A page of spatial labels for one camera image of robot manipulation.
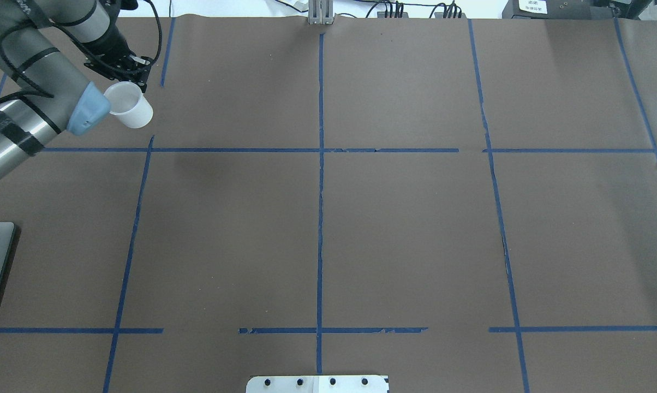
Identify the brown paper table cover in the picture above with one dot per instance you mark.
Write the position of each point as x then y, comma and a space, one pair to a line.
462, 206

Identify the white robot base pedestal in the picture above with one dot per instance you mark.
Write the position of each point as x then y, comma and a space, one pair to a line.
319, 383

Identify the white plastic cup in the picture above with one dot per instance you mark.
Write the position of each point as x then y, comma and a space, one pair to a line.
128, 104

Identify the black device box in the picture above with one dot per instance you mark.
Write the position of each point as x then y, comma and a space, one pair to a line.
555, 10

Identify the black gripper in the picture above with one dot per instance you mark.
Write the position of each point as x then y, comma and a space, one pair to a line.
112, 45

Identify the aluminium frame post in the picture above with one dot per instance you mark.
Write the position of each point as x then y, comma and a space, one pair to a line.
321, 12

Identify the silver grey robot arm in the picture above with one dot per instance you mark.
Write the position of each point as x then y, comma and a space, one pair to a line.
54, 96

